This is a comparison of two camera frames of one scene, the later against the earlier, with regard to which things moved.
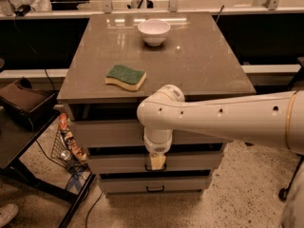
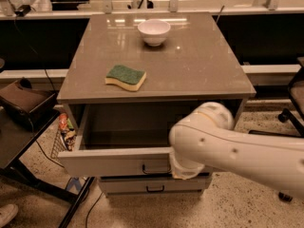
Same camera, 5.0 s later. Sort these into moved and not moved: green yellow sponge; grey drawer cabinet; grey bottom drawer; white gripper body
Moved: white gripper body
Not moved: grey bottom drawer; green yellow sponge; grey drawer cabinet
